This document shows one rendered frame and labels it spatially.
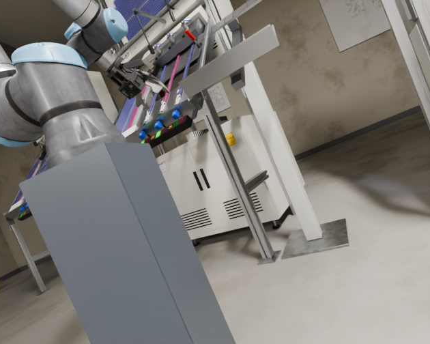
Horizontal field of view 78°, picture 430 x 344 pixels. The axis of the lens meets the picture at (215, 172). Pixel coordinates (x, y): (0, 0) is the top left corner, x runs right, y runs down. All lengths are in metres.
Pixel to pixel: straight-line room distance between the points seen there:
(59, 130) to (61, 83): 0.09
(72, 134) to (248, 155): 0.97
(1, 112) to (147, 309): 0.46
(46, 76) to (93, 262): 0.33
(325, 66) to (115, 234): 4.09
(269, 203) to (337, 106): 3.08
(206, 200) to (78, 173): 1.13
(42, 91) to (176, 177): 1.16
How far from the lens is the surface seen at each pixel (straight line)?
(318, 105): 4.23
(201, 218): 1.61
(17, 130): 0.67
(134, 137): 1.34
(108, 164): 0.46
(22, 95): 0.61
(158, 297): 0.49
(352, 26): 4.57
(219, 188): 1.47
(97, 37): 0.86
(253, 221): 1.10
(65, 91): 0.56
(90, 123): 0.53
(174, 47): 1.62
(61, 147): 0.52
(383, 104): 4.50
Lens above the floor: 0.45
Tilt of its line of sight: 2 degrees down
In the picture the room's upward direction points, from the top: 23 degrees counter-clockwise
